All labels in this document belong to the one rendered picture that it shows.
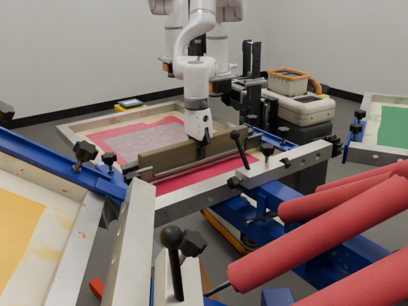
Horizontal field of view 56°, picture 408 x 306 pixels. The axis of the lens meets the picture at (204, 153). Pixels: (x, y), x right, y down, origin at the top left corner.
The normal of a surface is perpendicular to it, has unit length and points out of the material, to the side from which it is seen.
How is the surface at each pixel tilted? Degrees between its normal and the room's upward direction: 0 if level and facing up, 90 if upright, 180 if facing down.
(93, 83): 90
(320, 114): 90
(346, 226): 67
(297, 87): 92
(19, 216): 32
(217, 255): 0
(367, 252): 0
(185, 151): 90
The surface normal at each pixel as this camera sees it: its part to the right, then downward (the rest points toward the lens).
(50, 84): 0.57, 0.33
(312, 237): -0.31, -0.24
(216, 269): -0.02, -0.91
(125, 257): 0.51, -0.80
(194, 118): -0.76, 0.28
